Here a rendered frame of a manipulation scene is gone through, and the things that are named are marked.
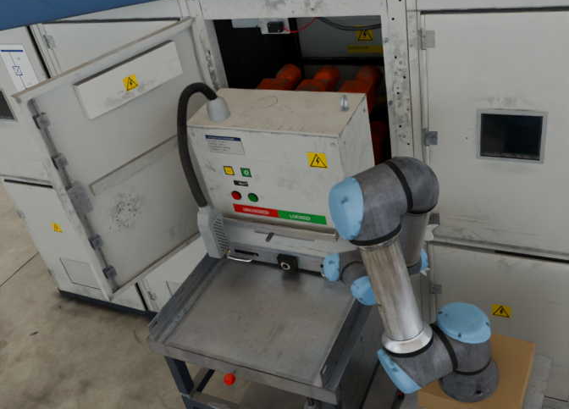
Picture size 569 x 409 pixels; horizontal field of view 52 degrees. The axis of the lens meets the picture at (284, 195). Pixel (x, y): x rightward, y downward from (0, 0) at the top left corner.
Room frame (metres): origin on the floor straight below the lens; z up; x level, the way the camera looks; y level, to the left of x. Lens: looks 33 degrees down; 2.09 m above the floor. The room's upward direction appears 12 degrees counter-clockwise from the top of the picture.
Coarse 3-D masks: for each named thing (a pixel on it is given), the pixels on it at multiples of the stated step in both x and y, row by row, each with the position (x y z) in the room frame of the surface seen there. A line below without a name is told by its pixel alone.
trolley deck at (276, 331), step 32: (224, 288) 1.45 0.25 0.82; (256, 288) 1.41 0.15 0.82; (288, 288) 1.38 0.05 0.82; (320, 288) 1.35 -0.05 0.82; (192, 320) 1.33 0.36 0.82; (224, 320) 1.30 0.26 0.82; (256, 320) 1.27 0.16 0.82; (288, 320) 1.25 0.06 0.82; (320, 320) 1.22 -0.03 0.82; (160, 352) 1.27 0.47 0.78; (192, 352) 1.20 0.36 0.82; (224, 352) 1.17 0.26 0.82; (256, 352) 1.15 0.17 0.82; (288, 352) 1.12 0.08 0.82; (320, 352) 1.10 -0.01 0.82; (352, 352) 1.08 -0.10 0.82; (288, 384) 1.04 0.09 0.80
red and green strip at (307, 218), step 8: (240, 208) 1.54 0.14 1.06; (248, 208) 1.52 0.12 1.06; (256, 208) 1.51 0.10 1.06; (264, 208) 1.49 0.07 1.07; (272, 216) 1.48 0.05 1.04; (280, 216) 1.46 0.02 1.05; (288, 216) 1.45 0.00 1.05; (296, 216) 1.43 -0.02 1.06; (304, 216) 1.42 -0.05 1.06; (312, 216) 1.40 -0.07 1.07; (320, 216) 1.39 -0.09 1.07
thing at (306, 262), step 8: (240, 248) 1.56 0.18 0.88; (248, 248) 1.54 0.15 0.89; (256, 248) 1.53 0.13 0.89; (264, 248) 1.52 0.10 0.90; (272, 248) 1.51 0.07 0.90; (240, 256) 1.57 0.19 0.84; (248, 256) 1.55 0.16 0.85; (256, 256) 1.53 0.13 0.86; (264, 256) 1.51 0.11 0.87; (272, 256) 1.50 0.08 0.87; (296, 256) 1.45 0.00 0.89; (304, 256) 1.44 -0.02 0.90; (312, 256) 1.43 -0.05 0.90; (304, 264) 1.44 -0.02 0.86; (312, 264) 1.42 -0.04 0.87; (320, 264) 1.41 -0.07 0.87
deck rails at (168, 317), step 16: (208, 256) 1.56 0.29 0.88; (224, 256) 1.61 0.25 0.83; (192, 272) 1.48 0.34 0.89; (208, 272) 1.54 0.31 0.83; (192, 288) 1.46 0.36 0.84; (176, 304) 1.38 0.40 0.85; (192, 304) 1.40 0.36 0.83; (352, 304) 1.19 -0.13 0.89; (160, 320) 1.31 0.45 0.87; (176, 320) 1.34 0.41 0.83; (352, 320) 1.18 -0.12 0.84; (160, 336) 1.28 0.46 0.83; (336, 336) 1.08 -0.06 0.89; (336, 352) 1.07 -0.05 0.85; (320, 368) 1.04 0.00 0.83; (320, 384) 0.99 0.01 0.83
